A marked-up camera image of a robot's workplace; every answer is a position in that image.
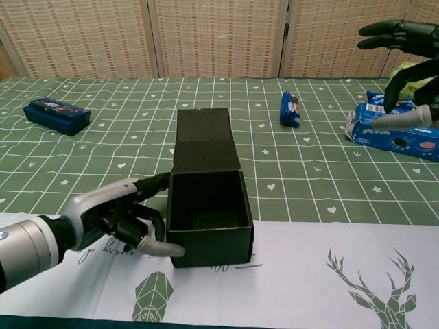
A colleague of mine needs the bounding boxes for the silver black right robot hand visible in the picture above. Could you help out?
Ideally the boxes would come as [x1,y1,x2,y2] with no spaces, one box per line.
[358,19,439,130]

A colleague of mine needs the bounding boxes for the black paper box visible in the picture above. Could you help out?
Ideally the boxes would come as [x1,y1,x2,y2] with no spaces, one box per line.
[165,108,254,269]

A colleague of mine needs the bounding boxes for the green checked deer tablecloth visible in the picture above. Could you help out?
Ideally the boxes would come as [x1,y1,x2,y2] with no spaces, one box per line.
[0,75,439,329]

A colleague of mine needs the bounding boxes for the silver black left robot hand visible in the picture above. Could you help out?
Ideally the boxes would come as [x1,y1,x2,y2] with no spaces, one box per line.
[61,172,186,258]

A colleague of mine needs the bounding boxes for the green yellow snack bag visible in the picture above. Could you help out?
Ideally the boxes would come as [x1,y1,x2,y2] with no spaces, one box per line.
[387,60,434,100]

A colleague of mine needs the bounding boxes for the small blue Oreo pack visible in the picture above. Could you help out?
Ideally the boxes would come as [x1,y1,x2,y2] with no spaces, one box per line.
[279,91,302,130]
[366,90,418,112]

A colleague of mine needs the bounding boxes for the blue Oreo cookie package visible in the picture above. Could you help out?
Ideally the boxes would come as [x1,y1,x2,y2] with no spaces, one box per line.
[344,101,439,159]

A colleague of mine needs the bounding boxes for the bamboo folding screen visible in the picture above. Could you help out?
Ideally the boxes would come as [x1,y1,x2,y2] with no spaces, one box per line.
[0,0,439,80]

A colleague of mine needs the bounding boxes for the dark blue pencil case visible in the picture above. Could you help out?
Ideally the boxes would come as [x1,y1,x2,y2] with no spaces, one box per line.
[23,97,92,137]

